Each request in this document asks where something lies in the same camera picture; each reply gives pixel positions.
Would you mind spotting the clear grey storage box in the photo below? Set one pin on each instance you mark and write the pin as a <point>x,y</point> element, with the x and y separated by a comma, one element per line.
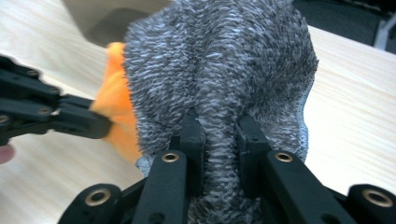
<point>106,18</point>

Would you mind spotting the orange plush toy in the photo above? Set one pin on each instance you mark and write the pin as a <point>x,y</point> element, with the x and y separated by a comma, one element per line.
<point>116,105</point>

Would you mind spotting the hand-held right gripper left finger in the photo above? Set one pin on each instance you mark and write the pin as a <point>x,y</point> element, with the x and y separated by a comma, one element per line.
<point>191,149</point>

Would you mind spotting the grey fuzzy towel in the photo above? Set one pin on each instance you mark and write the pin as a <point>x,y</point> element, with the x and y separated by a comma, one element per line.
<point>224,71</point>

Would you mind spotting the white metal stand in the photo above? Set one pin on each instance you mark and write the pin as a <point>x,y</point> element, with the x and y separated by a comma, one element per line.
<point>386,34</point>

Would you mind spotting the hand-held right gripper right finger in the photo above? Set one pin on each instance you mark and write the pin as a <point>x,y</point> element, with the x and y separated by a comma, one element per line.
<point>253,155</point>

